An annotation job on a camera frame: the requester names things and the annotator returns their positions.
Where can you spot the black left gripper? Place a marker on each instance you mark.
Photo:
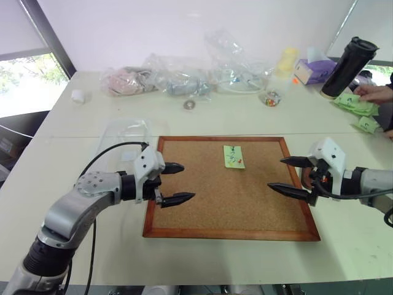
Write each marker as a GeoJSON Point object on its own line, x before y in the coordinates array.
{"type": "Point", "coordinates": [150, 189]}

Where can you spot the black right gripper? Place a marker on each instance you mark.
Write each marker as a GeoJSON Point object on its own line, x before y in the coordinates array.
{"type": "Point", "coordinates": [319, 181]}

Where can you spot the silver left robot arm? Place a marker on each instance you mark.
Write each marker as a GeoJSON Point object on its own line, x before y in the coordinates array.
{"type": "Point", "coordinates": [76, 202]}

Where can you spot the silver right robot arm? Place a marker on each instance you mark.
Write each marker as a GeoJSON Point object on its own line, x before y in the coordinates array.
{"type": "Point", "coordinates": [373, 181]}

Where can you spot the wood-framed cork board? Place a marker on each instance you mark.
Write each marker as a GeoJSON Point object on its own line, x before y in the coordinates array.
{"type": "Point", "coordinates": [215, 199]}

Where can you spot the green paper note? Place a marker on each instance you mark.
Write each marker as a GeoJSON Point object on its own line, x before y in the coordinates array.
{"type": "Point", "coordinates": [235, 155]}

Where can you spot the clear tub of coloured pins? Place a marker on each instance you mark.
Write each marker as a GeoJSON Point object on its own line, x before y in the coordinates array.
{"type": "Point", "coordinates": [272, 99]}

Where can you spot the person's bare hand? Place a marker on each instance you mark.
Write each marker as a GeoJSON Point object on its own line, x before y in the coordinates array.
{"type": "Point", "coordinates": [376, 93]}

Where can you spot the empty clear plastic bag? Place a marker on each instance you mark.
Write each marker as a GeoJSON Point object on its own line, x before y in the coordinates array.
{"type": "Point", "coordinates": [129, 129]}

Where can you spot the tape roll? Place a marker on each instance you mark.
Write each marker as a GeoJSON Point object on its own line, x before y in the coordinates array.
{"type": "Point", "coordinates": [189, 104]}

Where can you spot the green paper packet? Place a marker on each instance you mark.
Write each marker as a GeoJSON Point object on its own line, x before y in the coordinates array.
{"type": "Point", "coordinates": [347, 99]}
{"type": "Point", "coordinates": [365, 124]}
{"type": "Point", "coordinates": [363, 108]}

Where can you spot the plastic bag with blue contents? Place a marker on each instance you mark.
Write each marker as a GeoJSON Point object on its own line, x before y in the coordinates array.
{"type": "Point", "coordinates": [184, 87]}

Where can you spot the purple tissue box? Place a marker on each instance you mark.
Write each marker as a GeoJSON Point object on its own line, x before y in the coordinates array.
{"type": "Point", "coordinates": [313, 69]}

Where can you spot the person's dark sleeve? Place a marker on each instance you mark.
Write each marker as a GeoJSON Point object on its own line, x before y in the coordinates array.
{"type": "Point", "coordinates": [387, 116]}

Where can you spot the pale yellow plastic bottle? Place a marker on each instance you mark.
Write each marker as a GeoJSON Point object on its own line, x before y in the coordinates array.
{"type": "Point", "coordinates": [287, 61]}

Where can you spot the plastic bag with pink contents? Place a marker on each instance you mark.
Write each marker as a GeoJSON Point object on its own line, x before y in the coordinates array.
{"type": "Point", "coordinates": [122, 81]}

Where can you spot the black travel tumbler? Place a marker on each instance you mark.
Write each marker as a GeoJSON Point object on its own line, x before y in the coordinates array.
{"type": "Point", "coordinates": [347, 69]}

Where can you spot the large crumpled clear bag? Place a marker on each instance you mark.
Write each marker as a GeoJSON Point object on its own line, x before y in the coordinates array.
{"type": "Point", "coordinates": [236, 61]}

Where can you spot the small white roll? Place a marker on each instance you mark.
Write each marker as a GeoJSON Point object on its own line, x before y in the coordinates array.
{"type": "Point", "coordinates": [77, 96]}

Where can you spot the white roller blind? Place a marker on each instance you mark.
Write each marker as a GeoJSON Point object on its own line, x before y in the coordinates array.
{"type": "Point", "coordinates": [18, 27]}

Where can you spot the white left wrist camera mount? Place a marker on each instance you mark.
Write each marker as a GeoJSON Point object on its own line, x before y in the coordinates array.
{"type": "Point", "coordinates": [148, 162]}

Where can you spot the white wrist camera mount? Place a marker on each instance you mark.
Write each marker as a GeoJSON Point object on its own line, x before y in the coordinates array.
{"type": "Point", "coordinates": [330, 156]}
{"type": "Point", "coordinates": [148, 162]}

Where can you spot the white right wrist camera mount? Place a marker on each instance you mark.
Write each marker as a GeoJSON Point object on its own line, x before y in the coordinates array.
{"type": "Point", "coordinates": [330, 156]}

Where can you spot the dark window frame post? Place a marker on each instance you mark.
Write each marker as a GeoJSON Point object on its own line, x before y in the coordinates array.
{"type": "Point", "coordinates": [52, 40]}

